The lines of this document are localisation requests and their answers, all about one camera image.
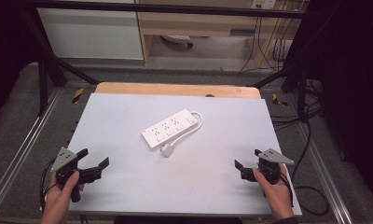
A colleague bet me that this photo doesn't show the wall socket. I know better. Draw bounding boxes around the wall socket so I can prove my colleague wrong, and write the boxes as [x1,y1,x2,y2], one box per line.
[250,0,277,10]

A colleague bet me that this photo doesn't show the wooden table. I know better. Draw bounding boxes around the wooden table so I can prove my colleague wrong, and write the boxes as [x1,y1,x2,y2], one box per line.
[94,81,263,100]

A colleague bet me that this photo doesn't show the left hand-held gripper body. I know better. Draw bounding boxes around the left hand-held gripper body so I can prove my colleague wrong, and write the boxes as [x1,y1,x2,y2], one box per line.
[50,147,103,203]

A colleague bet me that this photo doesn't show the light wooden desk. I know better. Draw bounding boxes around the light wooden desk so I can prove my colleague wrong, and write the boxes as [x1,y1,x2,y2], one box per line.
[133,0,304,68]

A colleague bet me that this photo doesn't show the white cabinet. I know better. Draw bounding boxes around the white cabinet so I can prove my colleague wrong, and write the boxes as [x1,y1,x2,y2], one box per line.
[36,7,145,61]

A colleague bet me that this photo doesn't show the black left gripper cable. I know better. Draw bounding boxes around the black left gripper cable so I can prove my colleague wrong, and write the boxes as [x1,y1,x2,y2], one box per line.
[38,159,59,213]

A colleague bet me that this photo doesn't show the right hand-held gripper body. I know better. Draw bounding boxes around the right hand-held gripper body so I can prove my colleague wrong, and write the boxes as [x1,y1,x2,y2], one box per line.
[240,147,296,185]

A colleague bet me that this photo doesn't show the black curtain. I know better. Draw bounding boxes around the black curtain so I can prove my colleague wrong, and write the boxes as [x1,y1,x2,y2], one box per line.
[305,0,373,214]
[0,0,41,122]

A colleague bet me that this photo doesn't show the black metal frame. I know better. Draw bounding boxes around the black metal frame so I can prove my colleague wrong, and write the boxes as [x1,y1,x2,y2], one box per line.
[21,0,311,120]

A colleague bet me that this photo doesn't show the black floor cables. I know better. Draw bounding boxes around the black floor cables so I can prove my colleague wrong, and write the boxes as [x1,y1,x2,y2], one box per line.
[269,78,331,217]

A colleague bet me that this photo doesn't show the person's dark clothing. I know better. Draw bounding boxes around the person's dark clothing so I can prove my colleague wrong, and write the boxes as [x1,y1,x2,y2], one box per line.
[113,216,244,224]

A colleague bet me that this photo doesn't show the white chair base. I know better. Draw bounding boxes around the white chair base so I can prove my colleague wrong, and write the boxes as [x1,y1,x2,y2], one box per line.
[160,34,195,49]

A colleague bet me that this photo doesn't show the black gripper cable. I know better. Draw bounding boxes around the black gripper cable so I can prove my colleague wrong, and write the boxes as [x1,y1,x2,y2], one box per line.
[38,159,59,213]
[279,170,297,209]

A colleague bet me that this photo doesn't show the black hanging cables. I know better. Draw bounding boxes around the black hanging cables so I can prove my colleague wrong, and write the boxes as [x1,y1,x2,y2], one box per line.
[238,16,290,75]

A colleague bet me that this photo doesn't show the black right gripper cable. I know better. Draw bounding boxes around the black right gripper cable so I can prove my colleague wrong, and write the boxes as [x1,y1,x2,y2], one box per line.
[279,170,297,209]

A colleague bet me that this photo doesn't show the person's right hand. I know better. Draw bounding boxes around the person's right hand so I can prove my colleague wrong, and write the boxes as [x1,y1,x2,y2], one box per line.
[253,163,296,222]

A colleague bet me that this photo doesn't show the white power strip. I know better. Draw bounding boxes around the white power strip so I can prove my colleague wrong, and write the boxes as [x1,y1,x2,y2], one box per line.
[141,108,200,149]

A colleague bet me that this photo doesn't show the person's left hand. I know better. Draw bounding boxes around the person's left hand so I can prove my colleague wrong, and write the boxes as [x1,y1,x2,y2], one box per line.
[39,170,85,224]

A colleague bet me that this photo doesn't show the white power strip cable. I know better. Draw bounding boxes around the white power strip cable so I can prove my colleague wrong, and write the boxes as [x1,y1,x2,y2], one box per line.
[167,110,204,151]

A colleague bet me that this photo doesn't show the aluminium rail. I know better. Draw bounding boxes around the aluminium rail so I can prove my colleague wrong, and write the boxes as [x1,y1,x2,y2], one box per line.
[297,119,354,224]
[0,89,63,216]

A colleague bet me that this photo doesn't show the white plug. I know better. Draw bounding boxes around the white plug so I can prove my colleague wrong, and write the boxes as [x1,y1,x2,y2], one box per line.
[159,143,175,159]

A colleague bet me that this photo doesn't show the yellow black tape strip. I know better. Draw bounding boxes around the yellow black tape strip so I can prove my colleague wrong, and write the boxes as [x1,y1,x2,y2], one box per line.
[270,92,289,107]
[71,87,86,105]

